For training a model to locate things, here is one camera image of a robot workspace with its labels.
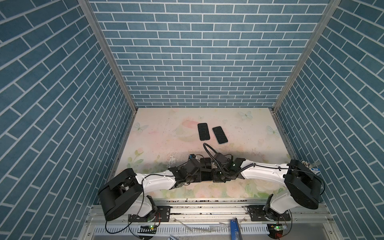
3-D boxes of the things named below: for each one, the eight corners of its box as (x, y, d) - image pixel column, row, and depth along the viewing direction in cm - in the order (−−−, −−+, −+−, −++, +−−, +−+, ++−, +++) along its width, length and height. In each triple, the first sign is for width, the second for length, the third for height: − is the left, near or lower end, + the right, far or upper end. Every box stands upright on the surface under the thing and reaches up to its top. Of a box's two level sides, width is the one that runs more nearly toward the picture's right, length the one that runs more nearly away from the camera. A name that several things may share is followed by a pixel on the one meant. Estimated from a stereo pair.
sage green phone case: (218, 144, 103) (219, 142, 101) (212, 129, 111) (212, 127, 109) (227, 142, 104) (228, 140, 102) (220, 127, 112) (220, 125, 110)
